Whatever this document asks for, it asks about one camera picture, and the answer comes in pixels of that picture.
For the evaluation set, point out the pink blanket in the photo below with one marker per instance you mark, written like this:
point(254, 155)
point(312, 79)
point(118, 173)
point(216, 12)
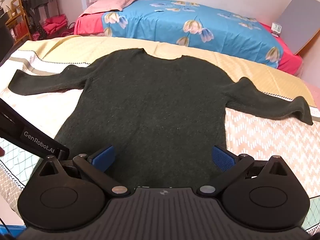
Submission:
point(110, 5)

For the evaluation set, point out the blue floral quilt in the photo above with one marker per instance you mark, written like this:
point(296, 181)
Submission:
point(160, 22)

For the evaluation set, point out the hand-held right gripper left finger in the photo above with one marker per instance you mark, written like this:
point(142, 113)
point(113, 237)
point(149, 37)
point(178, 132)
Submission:
point(103, 156)

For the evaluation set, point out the small white clock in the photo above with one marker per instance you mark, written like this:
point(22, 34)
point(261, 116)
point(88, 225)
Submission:
point(276, 28)

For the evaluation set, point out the red clothes pile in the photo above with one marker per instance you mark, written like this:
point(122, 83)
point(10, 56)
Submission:
point(53, 25)

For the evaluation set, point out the grey board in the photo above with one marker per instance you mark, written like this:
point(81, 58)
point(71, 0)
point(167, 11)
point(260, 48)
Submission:
point(297, 22)

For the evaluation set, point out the yellow patterned bedsheet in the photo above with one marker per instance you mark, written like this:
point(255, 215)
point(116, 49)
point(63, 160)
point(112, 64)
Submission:
point(250, 67)

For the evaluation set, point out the black panel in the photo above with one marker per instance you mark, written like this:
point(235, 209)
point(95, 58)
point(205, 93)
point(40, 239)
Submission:
point(5, 37)

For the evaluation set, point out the dark green sweater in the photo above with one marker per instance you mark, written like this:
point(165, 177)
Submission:
point(150, 100)

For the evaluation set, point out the wooden shelf rack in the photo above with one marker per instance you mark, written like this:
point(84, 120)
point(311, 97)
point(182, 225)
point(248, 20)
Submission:
point(18, 22)

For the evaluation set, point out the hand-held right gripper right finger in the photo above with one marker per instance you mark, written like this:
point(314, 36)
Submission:
point(222, 157)

